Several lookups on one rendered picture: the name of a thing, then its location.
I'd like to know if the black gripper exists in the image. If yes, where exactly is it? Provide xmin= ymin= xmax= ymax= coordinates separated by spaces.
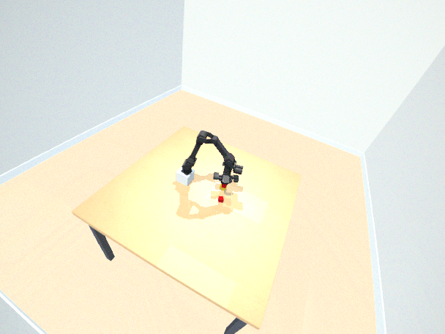
xmin=213 ymin=171 xmax=239 ymax=185

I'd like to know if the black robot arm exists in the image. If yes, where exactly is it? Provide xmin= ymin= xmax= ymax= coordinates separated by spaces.
xmin=181 ymin=130 xmax=243 ymax=185

